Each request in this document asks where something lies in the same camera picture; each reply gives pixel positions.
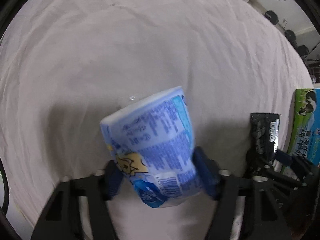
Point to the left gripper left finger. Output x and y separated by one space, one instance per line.
80 205

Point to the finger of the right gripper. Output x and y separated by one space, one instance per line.
283 158

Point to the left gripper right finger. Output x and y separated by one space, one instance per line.
245 208

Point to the black snack packet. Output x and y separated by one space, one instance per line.
264 134

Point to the blue tissue pack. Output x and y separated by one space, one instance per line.
152 143

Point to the cardboard milk box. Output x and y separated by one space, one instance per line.
304 140

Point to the grey bed sheet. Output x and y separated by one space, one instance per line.
67 64

